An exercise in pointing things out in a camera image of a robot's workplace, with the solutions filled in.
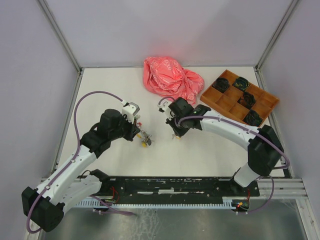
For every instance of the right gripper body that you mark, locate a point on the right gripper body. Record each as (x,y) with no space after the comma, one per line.
(177,123)

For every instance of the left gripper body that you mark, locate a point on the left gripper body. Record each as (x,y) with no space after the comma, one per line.
(127,129)

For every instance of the key with yellow tag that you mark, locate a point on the key with yellow tag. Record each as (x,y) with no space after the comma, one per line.
(175,137)

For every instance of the metal keyring with keys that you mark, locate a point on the metal keyring with keys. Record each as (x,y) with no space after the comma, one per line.
(146,140)

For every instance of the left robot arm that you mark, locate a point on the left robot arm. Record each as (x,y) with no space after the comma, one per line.
(47,204)

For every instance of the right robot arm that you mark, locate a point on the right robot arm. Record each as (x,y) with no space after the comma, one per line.
(263,146)

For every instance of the pink crumpled cloth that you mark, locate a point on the pink crumpled cloth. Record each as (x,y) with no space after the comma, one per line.
(164,76)

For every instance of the black roll top left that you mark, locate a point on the black roll top left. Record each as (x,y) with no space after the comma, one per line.
(221,84)

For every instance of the black roll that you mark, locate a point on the black roll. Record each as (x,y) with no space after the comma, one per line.
(241,83)
(221,84)
(253,119)
(247,100)

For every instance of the wooden compartment tray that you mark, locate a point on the wooden compartment tray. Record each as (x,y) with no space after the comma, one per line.
(226,103)

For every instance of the black roll middle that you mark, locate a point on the black roll middle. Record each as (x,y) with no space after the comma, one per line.
(247,100)

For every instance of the black roll bottom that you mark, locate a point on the black roll bottom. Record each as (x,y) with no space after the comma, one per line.
(253,119)

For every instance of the black roll top right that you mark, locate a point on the black roll top right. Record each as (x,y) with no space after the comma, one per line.
(241,83)

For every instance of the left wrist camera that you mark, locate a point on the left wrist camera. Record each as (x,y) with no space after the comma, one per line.
(130,111)

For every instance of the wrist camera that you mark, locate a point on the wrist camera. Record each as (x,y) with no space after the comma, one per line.
(130,111)
(163,107)

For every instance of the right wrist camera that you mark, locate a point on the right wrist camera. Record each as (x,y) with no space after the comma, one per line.
(163,107)

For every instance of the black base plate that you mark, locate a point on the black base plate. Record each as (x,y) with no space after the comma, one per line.
(173,190)

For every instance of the aluminium frame rail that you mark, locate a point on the aluminium frame rail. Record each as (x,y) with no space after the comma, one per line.
(284,188)

